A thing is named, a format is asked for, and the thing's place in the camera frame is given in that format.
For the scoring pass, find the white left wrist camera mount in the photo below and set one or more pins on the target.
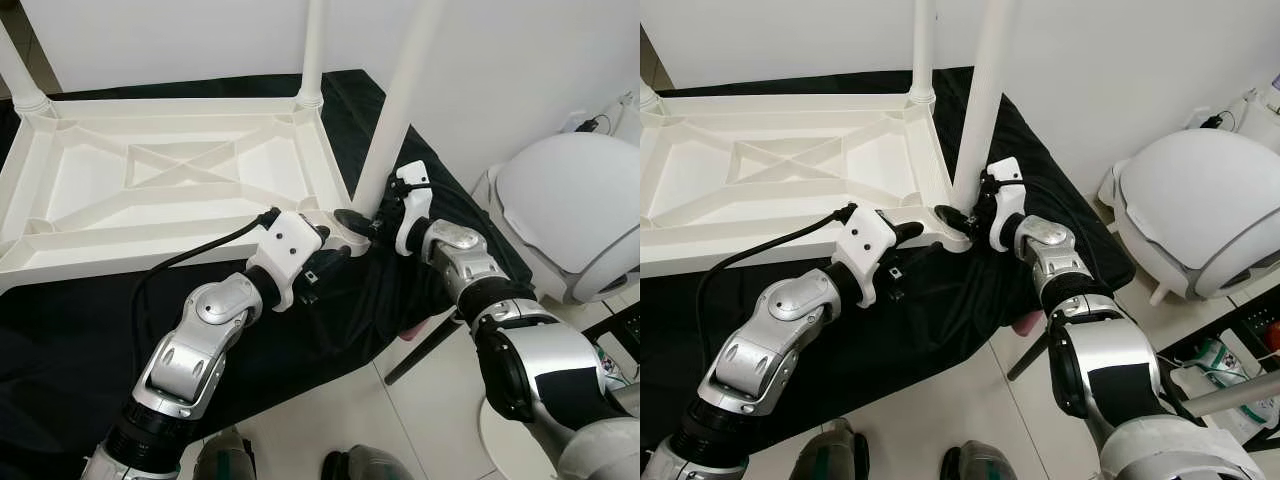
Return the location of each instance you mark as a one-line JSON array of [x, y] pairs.
[[290, 240], [865, 235]]

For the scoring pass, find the black wall plug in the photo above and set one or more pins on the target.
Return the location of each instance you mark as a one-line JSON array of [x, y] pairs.
[[590, 125], [1215, 122]]

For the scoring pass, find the grey green robot left leg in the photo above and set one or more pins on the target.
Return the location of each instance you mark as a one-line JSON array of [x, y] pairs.
[[830, 455], [225, 458]]

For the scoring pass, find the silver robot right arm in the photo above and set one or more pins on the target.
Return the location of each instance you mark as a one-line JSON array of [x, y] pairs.
[[1100, 360], [500, 310]]

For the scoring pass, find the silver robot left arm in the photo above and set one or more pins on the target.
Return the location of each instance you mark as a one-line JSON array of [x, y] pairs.
[[195, 345], [780, 340]]

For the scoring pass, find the white plastic chair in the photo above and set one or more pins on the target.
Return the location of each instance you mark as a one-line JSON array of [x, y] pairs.
[[570, 200], [1190, 200]]

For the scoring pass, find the small red box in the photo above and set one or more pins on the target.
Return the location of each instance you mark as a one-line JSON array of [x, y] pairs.
[[1273, 335]]

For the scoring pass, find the green white packet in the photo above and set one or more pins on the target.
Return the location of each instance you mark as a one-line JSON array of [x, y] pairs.
[[612, 365], [1222, 360]]

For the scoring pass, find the white plastic table top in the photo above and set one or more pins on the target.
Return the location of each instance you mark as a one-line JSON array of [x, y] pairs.
[[700, 190], [90, 180]]

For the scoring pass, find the black table cloth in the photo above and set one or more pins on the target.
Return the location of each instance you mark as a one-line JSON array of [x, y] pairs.
[[350, 310], [960, 310]]

